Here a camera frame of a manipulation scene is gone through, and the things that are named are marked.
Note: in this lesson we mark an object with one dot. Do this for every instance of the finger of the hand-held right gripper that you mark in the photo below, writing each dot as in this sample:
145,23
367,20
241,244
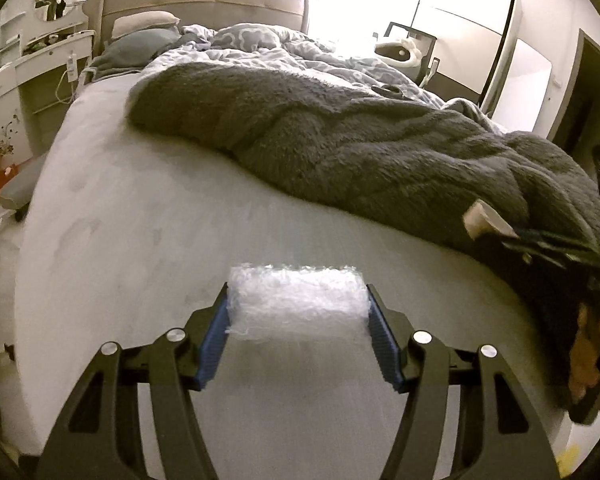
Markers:
555,255

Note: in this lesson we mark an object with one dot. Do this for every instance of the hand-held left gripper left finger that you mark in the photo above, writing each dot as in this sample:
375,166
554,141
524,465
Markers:
215,345

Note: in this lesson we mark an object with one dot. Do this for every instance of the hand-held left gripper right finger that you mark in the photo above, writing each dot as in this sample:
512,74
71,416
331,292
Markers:
385,345

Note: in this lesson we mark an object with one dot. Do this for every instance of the brown cardboard tube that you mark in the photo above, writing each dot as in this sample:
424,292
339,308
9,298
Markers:
482,220

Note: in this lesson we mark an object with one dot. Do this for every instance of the clear bubble wrap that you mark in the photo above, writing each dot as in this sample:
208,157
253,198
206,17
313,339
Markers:
300,300

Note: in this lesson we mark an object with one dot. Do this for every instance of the person's right hand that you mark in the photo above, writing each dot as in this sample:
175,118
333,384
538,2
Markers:
587,355

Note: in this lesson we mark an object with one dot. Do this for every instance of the dark doorway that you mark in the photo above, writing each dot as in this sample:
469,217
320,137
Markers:
585,90

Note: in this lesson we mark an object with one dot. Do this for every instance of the bed with grey sheet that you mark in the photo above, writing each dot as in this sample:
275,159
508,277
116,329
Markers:
130,235

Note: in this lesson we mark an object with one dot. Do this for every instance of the grey fuzzy blanket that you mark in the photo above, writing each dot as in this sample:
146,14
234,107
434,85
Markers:
330,135

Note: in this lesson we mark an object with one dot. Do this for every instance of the black chair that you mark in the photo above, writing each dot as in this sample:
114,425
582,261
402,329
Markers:
427,55

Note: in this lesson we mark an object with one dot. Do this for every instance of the grey padded stool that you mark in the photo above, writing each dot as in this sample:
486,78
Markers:
22,185

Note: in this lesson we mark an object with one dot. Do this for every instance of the white plush cushion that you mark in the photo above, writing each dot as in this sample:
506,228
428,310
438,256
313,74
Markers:
395,50

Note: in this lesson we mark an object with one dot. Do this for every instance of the red object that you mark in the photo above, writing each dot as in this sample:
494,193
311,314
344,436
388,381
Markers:
2,177

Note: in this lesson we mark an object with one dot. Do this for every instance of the grey pillow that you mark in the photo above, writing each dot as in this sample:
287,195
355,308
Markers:
130,52

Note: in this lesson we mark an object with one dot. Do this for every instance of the grey patterned duvet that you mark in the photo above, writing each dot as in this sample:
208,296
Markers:
260,37

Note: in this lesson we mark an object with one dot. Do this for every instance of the white hanging tag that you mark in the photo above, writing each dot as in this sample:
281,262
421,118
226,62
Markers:
72,67

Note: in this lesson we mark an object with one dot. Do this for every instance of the white dresser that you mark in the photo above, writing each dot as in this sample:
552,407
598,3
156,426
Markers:
30,90

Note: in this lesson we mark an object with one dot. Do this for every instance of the cream pillow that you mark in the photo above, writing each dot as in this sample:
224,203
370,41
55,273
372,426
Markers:
142,22

